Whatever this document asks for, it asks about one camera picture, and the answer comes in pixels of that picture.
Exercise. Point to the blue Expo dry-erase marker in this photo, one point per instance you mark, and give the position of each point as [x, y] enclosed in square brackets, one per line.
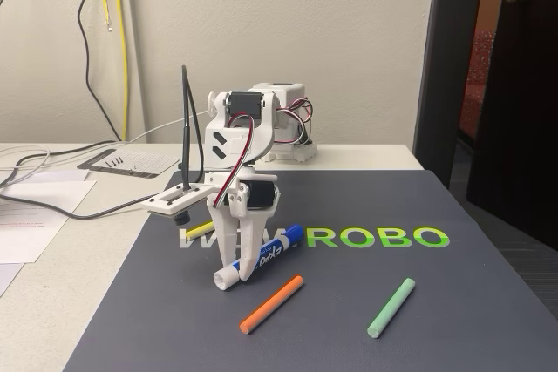
[290, 236]

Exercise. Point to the yellow chalk stick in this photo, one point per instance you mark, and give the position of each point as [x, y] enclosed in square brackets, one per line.
[198, 229]

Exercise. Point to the orange chalk stick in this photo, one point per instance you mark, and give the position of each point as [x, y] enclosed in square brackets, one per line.
[270, 304]

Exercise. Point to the striped magnetic screw mat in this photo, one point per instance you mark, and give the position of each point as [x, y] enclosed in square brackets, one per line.
[148, 160]

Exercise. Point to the grey WOWROBO mat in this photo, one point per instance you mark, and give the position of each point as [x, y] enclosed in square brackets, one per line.
[392, 198]

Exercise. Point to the green chalk stick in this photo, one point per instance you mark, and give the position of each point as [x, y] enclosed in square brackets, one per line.
[390, 309]

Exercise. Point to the blank white paper sheet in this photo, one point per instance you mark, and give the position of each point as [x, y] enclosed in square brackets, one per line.
[56, 188]
[65, 176]

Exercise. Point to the printed white paper sheet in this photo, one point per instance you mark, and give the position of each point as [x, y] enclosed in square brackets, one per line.
[35, 232]

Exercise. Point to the pale lavender paper sheet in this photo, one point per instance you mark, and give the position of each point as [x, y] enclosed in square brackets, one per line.
[8, 276]

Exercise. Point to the dark brown door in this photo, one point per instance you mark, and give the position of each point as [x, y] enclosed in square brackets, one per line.
[523, 106]

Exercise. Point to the white gripper camera module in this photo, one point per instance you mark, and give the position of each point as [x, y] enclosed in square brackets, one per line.
[174, 202]

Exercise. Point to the dark door frame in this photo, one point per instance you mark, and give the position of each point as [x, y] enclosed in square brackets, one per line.
[449, 62]

